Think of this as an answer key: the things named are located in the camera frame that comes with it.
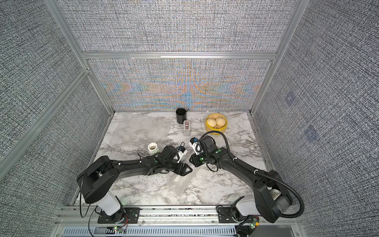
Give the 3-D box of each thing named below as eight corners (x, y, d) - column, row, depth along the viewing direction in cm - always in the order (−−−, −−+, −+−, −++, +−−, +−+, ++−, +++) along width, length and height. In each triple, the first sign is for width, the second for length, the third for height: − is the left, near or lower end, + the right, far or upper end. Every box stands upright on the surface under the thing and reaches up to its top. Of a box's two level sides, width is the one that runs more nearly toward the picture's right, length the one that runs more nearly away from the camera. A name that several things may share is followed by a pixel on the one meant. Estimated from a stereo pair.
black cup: (175, 123, 112) (174, 116, 106) (177, 114, 117) (177, 107, 111) (185, 124, 111) (185, 117, 105) (187, 115, 117) (187, 108, 111)
